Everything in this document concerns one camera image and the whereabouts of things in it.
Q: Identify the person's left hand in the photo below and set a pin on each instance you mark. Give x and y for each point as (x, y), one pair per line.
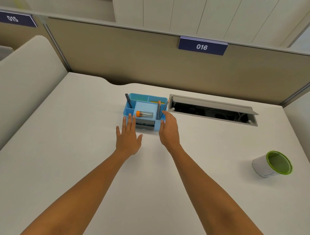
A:
(127, 141)

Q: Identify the person's right hand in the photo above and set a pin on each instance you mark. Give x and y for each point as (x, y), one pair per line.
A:
(170, 133)

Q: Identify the person's left little finger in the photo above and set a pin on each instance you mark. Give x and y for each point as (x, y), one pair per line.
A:
(118, 132)

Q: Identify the person's right thumb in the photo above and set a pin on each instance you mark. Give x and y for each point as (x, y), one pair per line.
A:
(161, 126)

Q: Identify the person's left thumb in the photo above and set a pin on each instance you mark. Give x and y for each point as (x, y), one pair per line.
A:
(139, 139)

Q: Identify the person's left middle finger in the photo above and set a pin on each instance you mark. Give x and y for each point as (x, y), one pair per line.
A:
(129, 122)

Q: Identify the person's right forearm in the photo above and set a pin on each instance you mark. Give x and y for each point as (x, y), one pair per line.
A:
(208, 191)

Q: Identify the person's left forearm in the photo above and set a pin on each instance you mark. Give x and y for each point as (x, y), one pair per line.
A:
(84, 191)

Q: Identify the dark pencil with orange tip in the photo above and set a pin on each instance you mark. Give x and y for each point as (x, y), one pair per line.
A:
(158, 110)

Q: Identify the clear tube with orange cap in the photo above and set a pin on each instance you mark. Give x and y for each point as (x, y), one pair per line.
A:
(144, 114)

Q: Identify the black pen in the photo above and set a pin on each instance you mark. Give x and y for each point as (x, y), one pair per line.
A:
(128, 101)

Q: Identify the blue plastic desk organizer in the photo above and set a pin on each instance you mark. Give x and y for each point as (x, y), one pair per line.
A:
(144, 106)

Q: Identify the grey pencil with orange tip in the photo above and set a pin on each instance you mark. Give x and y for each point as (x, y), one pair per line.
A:
(166, 105)

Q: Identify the beige desk partition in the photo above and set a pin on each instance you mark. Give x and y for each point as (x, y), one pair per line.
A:
(174, 65)
(21, 36)

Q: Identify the dark blue number sign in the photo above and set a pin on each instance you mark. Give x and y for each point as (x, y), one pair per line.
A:
(17, 19)
(202, 46)

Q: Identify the white curved side divider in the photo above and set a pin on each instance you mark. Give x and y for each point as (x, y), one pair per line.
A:
(26, 82)

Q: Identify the white cup with green rim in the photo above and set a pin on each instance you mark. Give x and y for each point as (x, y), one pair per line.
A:
(272, 164)

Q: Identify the white wall cabinet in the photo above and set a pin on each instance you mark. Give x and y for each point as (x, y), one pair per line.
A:
(205, 19)

